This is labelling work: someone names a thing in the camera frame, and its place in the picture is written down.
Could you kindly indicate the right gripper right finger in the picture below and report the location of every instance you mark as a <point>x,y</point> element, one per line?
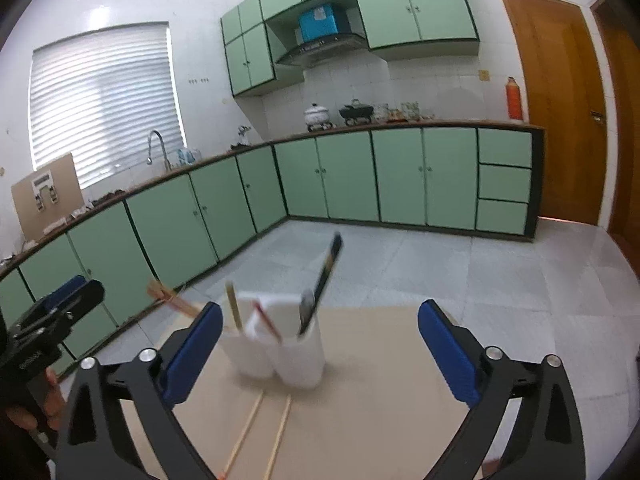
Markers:
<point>546,440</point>

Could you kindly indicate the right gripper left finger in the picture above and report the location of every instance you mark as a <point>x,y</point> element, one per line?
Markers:
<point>95,441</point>

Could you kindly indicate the red-tipped bamboo chopstick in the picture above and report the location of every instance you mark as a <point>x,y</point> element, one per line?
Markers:
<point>242,437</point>
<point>278,439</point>
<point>272,329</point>
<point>167,292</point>

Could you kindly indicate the plain bamboo chopstick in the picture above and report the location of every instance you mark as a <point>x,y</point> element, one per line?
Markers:
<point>234,306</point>
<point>172,299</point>

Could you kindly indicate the black chopstick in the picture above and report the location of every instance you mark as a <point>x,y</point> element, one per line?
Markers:
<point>324,276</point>

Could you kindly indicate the green lower kitchen cabinets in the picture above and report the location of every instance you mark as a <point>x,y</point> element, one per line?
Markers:
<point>480,178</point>

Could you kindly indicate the person's left hand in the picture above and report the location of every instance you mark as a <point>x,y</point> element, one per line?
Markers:
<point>52,406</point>

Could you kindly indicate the brown cardboard box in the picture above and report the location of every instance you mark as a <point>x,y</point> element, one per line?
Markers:
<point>46,196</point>

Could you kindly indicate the white double utensil holder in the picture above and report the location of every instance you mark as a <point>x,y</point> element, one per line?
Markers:
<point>254,353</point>

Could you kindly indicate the white window blind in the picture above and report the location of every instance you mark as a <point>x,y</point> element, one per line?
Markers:
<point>107,97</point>

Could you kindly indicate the brown wooden door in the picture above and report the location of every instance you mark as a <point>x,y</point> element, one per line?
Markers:
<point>565,97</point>

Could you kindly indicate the black wok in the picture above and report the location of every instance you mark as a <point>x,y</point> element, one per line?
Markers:
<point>356,113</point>

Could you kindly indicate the black range hood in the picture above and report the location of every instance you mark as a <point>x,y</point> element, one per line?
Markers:
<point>316,51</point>

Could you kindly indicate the blue box on hood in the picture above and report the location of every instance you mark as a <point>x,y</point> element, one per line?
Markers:
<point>320,21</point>

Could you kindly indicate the green upper wall cabinets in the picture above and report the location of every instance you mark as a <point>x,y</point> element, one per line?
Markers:
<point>257,32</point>

